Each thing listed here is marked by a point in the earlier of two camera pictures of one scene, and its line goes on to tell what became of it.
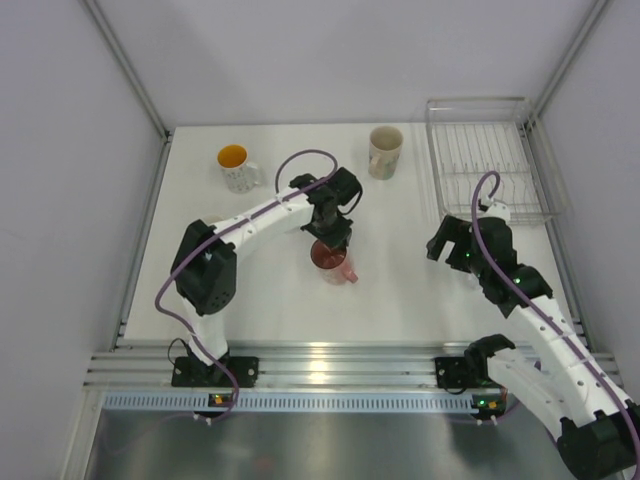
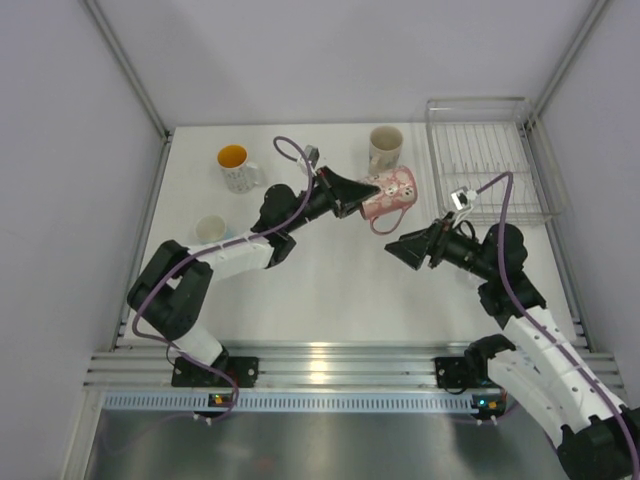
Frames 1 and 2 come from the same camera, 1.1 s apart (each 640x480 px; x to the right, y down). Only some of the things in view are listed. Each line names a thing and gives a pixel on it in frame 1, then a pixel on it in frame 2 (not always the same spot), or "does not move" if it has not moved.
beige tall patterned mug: [385, 145] does not move
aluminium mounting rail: [299, 365] does not move
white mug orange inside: [239, 174] does not move
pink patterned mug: [331, 262] to [398, 190]
